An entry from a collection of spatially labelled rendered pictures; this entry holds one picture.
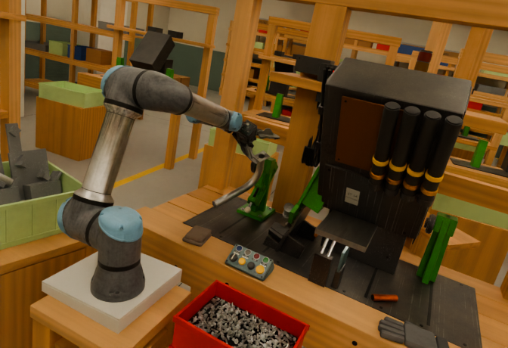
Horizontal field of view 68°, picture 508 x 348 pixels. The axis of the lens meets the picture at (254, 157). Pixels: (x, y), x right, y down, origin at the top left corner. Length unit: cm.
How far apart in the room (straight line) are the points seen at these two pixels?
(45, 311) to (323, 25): 142
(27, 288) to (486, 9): 191
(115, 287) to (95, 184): 29
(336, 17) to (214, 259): 109
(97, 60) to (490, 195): 632
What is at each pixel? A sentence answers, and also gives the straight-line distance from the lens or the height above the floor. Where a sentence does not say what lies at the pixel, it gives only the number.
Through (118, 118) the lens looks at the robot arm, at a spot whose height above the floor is 136.
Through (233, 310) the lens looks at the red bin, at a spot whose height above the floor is 88.
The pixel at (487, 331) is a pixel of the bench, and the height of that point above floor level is 88.
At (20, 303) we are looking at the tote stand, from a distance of 167.
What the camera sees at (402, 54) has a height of 199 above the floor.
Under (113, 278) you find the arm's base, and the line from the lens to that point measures 115.
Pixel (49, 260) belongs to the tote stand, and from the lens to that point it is 162.
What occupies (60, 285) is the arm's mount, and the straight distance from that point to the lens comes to 126.
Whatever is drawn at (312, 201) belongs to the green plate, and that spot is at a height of 114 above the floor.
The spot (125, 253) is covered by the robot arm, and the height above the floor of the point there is 104.
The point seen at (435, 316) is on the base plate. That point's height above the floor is 90.
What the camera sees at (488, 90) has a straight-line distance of 1090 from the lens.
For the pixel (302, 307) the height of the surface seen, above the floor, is 88.
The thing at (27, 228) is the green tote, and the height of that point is 85.
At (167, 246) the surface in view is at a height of 87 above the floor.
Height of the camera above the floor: 163
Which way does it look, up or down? 16 degrees down
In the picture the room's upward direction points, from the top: 11 degrees clockwise
